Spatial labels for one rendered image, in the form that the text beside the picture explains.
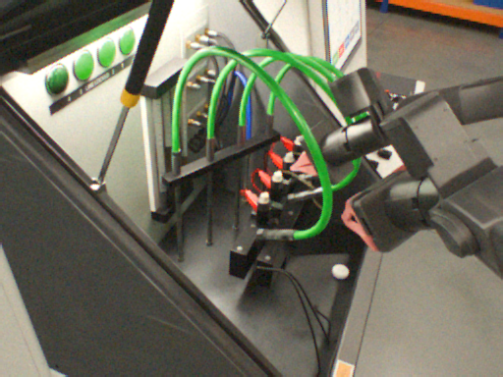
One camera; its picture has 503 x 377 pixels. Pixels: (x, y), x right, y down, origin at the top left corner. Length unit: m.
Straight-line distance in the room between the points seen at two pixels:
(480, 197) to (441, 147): 0.06
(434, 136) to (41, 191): 0.48
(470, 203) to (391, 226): 0.16
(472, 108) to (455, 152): 0.29
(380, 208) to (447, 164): 0.12
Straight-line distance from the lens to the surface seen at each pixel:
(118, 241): 0.63
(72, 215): 0.65
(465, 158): 0.42
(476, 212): 0.36
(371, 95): 0.73
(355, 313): 0.97
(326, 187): 0.68
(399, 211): 0.50
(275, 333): 1.05
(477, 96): 0.71
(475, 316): 2.41
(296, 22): 1.13
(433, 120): 0.42
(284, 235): 0.79
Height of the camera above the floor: 1.70
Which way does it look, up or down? 38 degrees down
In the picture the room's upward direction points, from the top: 5 degrees clockwise
